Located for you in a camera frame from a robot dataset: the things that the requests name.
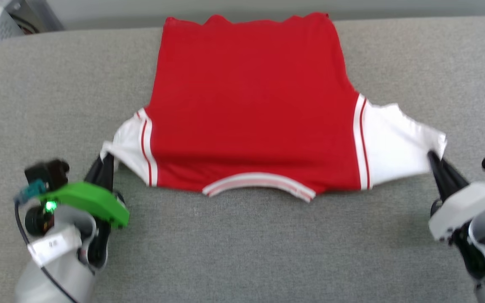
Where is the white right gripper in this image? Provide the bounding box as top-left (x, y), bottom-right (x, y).
top-left (426, 150), bottom-right (485, 241)

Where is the white partition panel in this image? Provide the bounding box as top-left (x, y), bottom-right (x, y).
top-left (43, 0), bottom-right (485, 24)

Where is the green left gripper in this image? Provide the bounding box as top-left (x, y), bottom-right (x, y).
top-left (40, 153), bottom-right (131, 229)

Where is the red white t-shirt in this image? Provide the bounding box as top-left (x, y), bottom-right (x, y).
top-left (100, 12), bottom-right (448, 203)

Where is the left cable with teal plug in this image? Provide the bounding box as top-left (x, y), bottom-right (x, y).
top-left (13, 180), bottom-right (80, 303)

